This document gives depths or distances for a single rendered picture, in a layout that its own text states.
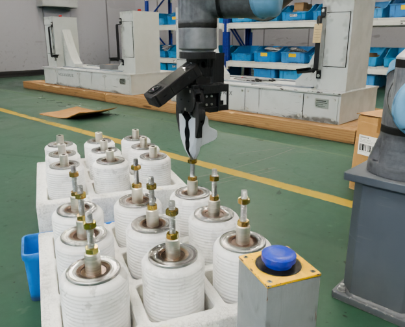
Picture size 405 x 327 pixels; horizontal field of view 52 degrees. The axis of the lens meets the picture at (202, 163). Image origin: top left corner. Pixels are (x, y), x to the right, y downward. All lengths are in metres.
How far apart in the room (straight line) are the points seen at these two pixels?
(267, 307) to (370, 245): 0.50
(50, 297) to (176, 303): 0.20
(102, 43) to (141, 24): 4.12
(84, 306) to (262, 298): 0.25
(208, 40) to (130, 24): 3.06
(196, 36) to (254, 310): 0.50
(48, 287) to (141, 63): 3.26
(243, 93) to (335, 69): 0.65
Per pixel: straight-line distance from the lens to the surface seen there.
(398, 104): 0.73
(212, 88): 0.81
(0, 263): 1.24
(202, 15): 0.79
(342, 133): 2.47
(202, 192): 0.88
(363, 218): 0.93
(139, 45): 3.85
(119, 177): 1.11
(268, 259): 0.48
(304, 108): 2.65
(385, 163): 0.90
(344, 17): 2.59
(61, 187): 1.10
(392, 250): 0.94
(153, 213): 0.72
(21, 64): 7.23
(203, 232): 0.75
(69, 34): 5.05
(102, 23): 7.98
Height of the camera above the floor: 0.57
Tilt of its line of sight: 17 degrees down
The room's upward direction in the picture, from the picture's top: straight up
